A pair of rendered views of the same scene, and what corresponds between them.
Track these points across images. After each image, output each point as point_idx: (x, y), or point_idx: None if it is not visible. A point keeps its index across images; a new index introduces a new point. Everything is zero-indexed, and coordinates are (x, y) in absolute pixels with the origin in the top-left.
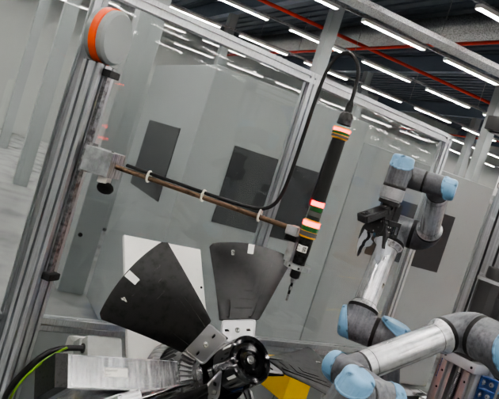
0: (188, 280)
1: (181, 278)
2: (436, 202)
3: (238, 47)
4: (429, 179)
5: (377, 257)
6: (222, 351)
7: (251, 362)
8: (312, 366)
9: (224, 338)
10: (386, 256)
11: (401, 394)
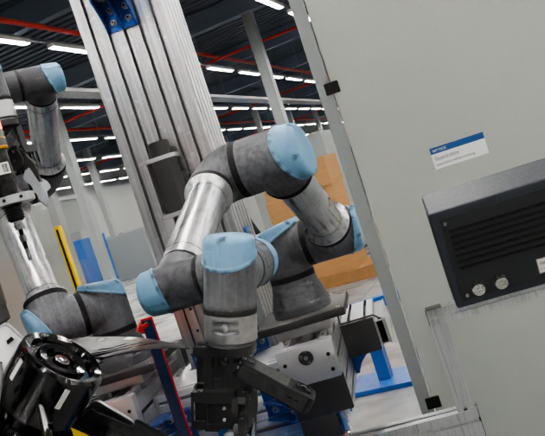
0: None
1: None
2: (49, 103)
3: None
4: (25, 75)
5: (42, 197)
6: (15, 381)
7: (67, 362)
8: (105, 343)
9: None
10: (23, 222)
11: (265, 241)
